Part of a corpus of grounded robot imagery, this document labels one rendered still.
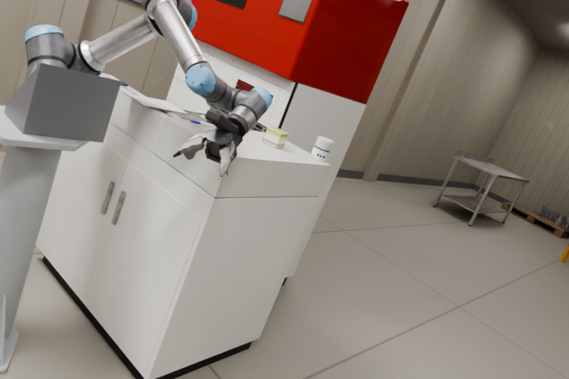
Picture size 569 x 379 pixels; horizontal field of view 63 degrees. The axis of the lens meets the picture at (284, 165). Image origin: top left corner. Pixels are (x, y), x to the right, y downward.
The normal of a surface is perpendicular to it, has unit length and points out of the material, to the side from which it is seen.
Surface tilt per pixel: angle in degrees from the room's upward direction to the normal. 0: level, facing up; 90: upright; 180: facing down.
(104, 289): 90
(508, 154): 90
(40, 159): 90
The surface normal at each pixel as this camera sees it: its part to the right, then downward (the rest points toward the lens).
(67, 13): 0.68, 0.42
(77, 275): -0.60, -0.04
